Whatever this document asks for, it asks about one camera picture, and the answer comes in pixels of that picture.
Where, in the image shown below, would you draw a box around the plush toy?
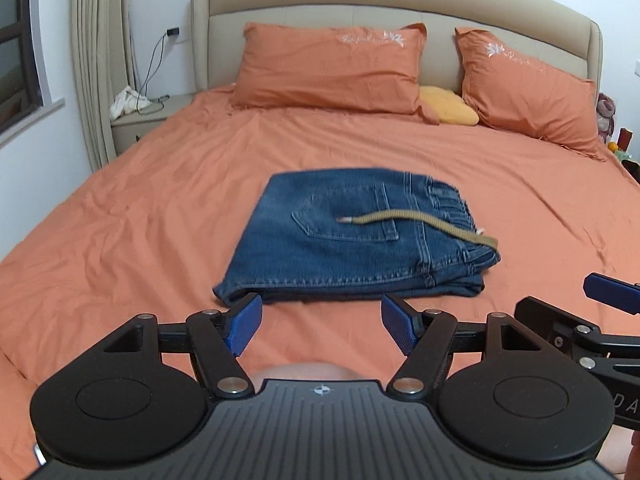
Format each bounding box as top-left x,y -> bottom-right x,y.
596,92 -> 619,147

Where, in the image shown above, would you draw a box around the white crumpled cloth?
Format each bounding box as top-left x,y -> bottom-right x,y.
109,85 -> 151,121

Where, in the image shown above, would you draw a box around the beige nightstand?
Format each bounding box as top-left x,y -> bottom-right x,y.
110,93 -> 199,157

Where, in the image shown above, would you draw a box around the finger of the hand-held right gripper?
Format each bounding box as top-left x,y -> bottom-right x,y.
582,272 -> 640,316
514,296 -> 640,372

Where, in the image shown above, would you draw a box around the orange bed cover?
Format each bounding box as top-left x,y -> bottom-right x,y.
0,82 -> 640,480

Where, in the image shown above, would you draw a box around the blue denim pants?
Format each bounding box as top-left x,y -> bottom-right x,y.
212,167 -> 502,307

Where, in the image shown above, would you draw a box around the dark framed window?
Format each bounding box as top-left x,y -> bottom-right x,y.
0,0 -> 42,127

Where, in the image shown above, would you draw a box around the yellow cushion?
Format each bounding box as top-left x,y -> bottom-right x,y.
419,86 -> 480,126

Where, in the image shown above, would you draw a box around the beige upholstered headboard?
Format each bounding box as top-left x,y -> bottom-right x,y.
190,0 -> 604,107

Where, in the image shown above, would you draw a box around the orange pillow with small embroidery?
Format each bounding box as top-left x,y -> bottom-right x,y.
453,27 -> 609,162

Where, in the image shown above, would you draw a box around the orange pillow with wide embroidery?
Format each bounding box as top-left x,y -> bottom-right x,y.
230,22 -> 441,126

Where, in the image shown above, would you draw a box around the beige curtain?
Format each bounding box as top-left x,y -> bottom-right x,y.
69,0 -> 137,172

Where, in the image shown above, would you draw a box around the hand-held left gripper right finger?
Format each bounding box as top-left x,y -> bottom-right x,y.
380,293 -> 544,400

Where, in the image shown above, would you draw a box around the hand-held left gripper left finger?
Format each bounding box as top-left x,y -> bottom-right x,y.
102,292 -> 264,399

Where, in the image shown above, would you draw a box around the black charging cable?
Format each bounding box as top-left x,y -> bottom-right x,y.
134,34 -> 172,107

